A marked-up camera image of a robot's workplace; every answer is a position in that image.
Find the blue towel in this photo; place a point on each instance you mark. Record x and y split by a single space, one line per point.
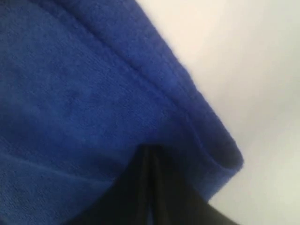
83 85

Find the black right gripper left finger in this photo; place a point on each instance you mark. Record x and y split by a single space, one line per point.
126 201

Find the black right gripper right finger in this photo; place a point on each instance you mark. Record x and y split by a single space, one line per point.
173 200

